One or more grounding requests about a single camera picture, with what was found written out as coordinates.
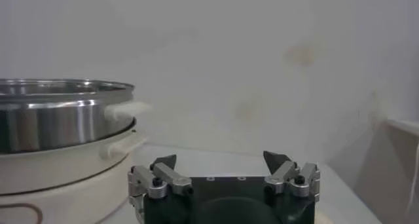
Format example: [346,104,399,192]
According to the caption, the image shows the cream electric cooker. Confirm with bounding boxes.
[0,119,147,224]

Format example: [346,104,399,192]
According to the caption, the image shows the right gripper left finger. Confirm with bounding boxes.
[127,153,194,210]

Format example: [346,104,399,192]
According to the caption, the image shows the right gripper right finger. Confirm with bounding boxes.
[263,150,321,202]

